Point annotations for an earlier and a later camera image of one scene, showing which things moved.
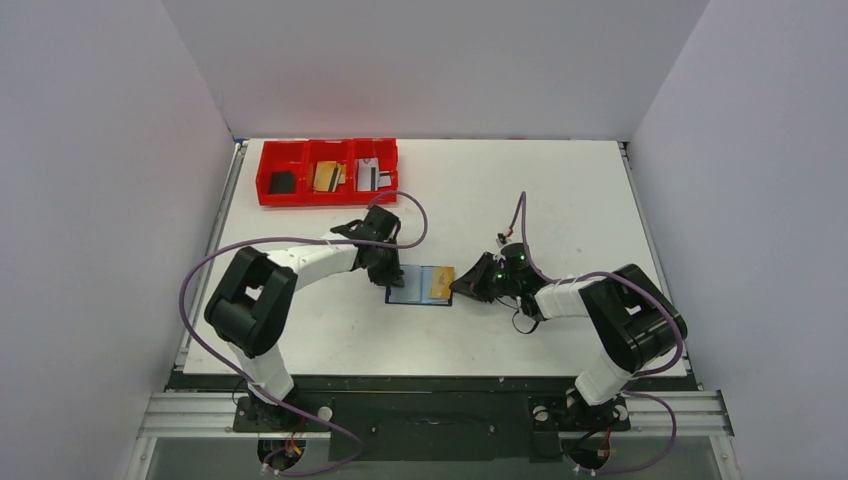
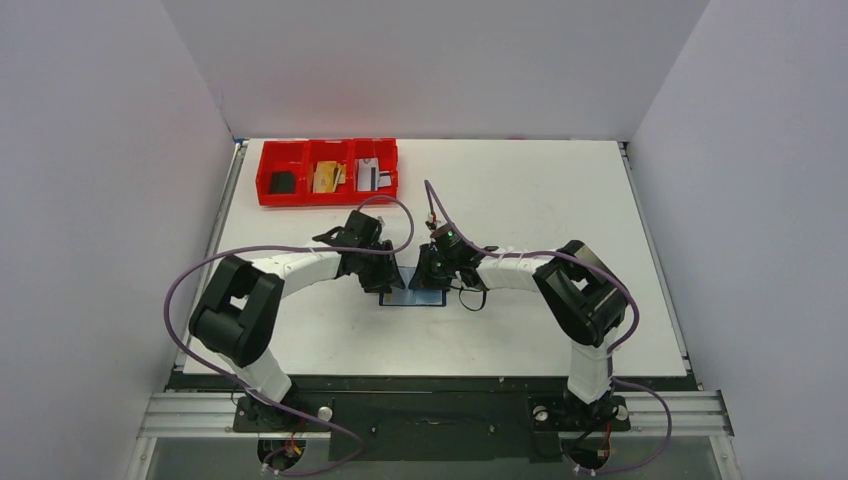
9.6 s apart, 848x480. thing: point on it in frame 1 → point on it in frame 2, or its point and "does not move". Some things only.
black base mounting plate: x=429 y=419 does not move
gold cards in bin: x=328 y=175 does not move
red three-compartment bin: x=320 y=172 does not move
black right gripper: x=486 y=282 → x=429 y=269
